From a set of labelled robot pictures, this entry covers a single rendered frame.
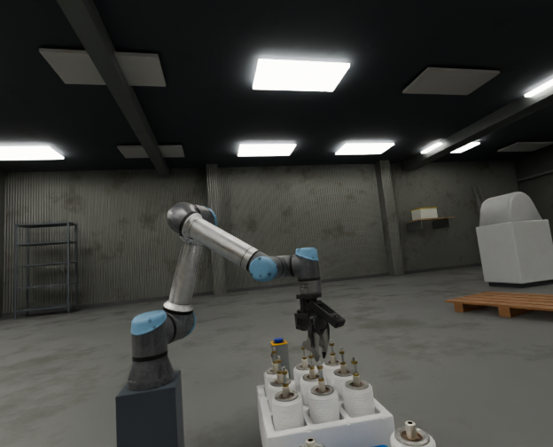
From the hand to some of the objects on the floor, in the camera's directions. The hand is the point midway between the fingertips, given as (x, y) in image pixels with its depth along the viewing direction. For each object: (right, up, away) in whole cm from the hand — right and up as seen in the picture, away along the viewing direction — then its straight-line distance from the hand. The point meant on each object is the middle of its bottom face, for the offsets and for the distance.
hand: (322, 356), depth 101 cm
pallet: (+224, -40, +194) cm, 299 cm away
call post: (-11, -42, +35) cm, 56 cm away
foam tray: (0, -37, +8) cm, 38 cm away
